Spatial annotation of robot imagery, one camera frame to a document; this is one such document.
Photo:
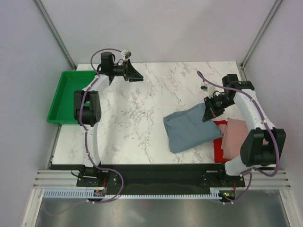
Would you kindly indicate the pink folded t shirt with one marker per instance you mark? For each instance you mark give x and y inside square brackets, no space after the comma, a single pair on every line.
[234,136]

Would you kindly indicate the aluminium front frame rail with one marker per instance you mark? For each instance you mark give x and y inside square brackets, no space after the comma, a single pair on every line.
[61,179]

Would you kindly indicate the red folded t shirt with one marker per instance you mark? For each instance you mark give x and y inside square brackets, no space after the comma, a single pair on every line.
[218,151]

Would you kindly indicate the light blue cable duct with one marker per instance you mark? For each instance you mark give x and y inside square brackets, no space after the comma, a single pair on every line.
[93,194]

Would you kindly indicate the aluminium left corner post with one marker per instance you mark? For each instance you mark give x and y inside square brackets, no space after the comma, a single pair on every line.
[55,34]

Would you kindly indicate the aluminium right corner post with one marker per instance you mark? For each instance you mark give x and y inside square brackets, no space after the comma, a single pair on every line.
[265,25]

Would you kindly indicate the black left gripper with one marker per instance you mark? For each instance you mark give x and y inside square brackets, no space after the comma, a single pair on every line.
[129,72]

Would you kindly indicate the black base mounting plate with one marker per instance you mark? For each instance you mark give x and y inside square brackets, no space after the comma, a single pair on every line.
[158,179]

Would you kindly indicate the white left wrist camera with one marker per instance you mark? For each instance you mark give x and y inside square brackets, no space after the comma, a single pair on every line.
[126,54]

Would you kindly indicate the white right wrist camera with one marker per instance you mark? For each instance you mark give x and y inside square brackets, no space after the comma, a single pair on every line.
[206,87]

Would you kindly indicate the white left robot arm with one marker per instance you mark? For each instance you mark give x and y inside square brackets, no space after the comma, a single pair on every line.
[87,108]

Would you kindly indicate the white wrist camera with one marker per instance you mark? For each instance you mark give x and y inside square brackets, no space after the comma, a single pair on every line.
[206,87]
[126,54]

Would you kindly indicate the green plastic bin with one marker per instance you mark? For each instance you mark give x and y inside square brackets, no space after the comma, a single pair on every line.
[61,110]

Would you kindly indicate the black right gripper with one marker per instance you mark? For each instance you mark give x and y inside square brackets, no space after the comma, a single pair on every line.
[211,112]

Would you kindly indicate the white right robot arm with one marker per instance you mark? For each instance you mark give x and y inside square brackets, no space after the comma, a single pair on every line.
[262,148]

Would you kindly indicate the blue grey t shirt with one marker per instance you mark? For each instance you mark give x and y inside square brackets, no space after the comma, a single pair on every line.
[186,129]

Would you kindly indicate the aluminium corner post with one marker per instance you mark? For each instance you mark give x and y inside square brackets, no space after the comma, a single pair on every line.
[265,25]
[55,34]

